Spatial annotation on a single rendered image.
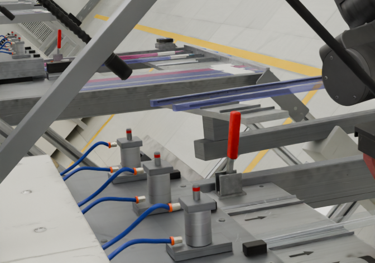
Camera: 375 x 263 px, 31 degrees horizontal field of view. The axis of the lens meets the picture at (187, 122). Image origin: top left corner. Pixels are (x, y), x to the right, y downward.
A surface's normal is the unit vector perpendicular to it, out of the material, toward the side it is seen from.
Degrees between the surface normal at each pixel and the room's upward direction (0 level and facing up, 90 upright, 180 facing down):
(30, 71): 90
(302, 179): 90
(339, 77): 51
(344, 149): 90
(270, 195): 44
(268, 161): 0
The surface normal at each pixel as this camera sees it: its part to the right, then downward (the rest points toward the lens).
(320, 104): -0.69, -0.62
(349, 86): -0.81, 0.22
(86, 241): -0.05, -0.97
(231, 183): 0.33, 0.20
